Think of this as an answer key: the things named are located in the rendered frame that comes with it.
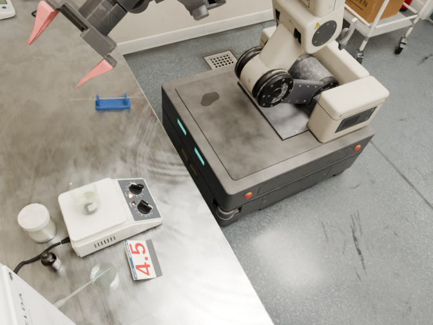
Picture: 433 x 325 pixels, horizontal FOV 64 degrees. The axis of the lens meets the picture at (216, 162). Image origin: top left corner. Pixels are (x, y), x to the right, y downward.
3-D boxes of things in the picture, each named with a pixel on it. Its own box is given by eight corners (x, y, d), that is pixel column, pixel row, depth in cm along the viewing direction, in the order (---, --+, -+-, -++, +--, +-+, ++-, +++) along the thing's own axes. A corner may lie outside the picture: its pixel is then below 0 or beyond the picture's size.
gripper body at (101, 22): (63, 6, 60) (92, -27, 58) (110, 51, 64) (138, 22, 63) (55, 7, 54) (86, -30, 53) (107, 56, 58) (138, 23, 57)
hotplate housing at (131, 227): (144, 182, 90) (142, 164, 83) (164, 224, 84) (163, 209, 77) (55, 215, 82) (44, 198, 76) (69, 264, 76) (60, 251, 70)
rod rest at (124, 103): (130, 100, 106) (129, 91, 103) (130, 108, 104) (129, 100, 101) (95, 102, 104) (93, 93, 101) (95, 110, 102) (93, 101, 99)
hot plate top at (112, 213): (111, 178, 81) (111, 176, 80) (129, 221, 75) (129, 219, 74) (57, 196, 77) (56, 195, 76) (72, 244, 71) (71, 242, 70)
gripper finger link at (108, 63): (57, 62, 63) (92, 24, 62) (89, 90, 66) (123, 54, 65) (48, 68, 57) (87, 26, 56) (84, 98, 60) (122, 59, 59)
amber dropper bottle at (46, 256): (55, 275, 75) (45, 264, 69) (43, 268, 75) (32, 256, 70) (64, 262, 76) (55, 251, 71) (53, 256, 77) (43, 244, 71)
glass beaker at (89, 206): (107, 201, 77) (102, 182, 70) (93, 222, 74) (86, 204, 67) (84, 191, 77) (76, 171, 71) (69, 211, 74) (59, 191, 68)
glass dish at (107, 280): (118, 287, 75) (117, 285, 73) (92, 293, 73) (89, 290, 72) (117, 263, 78) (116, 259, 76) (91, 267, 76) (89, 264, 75)
